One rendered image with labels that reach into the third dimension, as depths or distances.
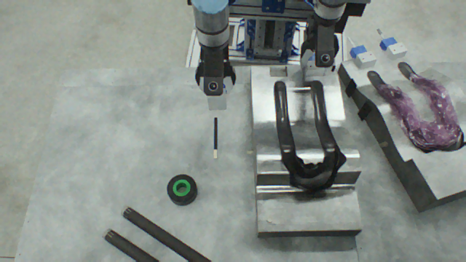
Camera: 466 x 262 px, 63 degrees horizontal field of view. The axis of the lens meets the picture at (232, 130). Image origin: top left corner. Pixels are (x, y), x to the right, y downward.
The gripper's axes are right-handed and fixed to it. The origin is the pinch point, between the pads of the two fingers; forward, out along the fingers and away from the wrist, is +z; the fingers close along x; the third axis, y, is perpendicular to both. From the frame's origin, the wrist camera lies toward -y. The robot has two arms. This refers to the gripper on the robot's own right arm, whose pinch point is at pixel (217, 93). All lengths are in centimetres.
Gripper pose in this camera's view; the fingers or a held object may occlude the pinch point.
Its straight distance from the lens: 104.5
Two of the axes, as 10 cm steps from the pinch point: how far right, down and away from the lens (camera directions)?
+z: 0.1, 4.8, 8.7
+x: -10.0, 0.2, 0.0
